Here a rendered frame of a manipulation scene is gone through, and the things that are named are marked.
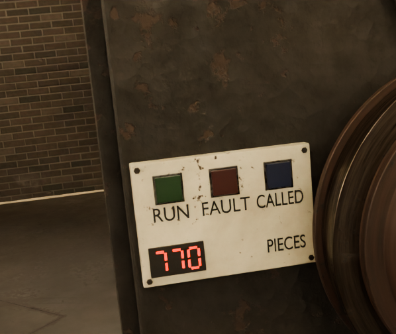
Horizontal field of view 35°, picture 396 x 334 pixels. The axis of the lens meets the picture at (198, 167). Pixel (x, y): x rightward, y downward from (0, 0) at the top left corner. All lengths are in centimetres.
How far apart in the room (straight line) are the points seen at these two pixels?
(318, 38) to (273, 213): 26
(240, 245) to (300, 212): 10
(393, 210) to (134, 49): 40
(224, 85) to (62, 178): 609
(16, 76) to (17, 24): 53
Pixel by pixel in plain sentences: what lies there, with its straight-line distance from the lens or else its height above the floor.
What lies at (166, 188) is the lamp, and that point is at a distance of 86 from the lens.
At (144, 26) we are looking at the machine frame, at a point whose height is 143.
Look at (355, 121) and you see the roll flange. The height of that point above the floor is 127.
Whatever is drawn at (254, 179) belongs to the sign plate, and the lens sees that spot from 89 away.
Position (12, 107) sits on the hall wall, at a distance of 688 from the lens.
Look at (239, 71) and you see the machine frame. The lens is 89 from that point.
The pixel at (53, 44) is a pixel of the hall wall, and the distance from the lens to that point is 683.
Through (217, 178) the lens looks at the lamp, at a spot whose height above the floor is 121.
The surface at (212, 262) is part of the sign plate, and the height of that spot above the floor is 108.
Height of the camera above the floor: 138
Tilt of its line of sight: 10 degrees down
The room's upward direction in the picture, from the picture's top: 6 degrees counter-clockwise
